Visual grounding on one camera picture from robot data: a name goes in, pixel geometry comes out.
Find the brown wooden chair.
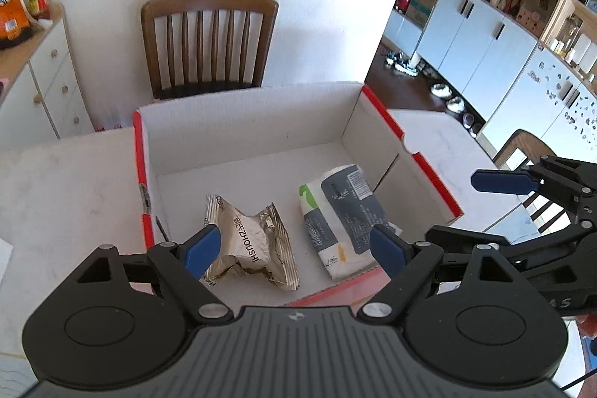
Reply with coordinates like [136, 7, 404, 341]
[141, 0, 279, 100]
[491, 128, 577, 235]

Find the white grey tissue pack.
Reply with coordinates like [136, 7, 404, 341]
[298, 164, 402, 280]

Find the white fridge with magnets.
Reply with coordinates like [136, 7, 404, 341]
[479, 48, 596, 163]

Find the red cardboard box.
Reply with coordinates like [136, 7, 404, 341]
[134, 83, 462, 309]

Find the white drawer sideboard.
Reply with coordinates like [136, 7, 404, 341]
[0, 3, 94, 153]

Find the orange snack bag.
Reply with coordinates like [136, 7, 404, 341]
[0, 0, 33, 50]

